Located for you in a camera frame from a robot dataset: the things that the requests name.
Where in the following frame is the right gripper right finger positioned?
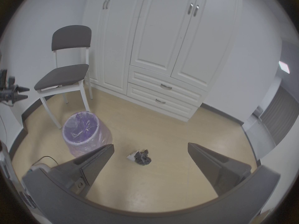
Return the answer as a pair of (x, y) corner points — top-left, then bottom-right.
(187, 142), (252, 198)

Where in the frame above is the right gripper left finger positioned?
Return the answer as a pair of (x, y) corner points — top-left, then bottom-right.
(48, 144), (115, 198)

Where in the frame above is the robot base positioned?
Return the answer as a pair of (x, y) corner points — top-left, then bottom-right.
(0, 140), (51, 209)

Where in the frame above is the white trash bin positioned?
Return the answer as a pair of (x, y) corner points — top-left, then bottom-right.
(64, 112), (112, 158)

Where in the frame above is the purple plastic bag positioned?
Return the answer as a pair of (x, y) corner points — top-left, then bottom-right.
(62, 111), (113, 158)

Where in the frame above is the crumpled black plastic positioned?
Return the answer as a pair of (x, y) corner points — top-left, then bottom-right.
(134, 149), (152, 166)

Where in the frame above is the crumpled white paper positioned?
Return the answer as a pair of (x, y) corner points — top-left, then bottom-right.
(126, 150), (140, 161)

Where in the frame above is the grey padded white-legged chair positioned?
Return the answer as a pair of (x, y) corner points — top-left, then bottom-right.
(34, 25), (92, 129)

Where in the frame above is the grey curtain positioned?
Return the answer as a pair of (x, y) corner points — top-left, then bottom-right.
(260, 90), (299, 147)

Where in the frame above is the ceiling light panel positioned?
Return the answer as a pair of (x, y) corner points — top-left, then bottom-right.
(279, 60), (291, 74)

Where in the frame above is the white wardrobe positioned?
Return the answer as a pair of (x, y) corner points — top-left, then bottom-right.
(82, 0), (244, 123)

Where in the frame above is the black cable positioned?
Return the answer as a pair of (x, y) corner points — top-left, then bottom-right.
(32, 156), (59, 167)

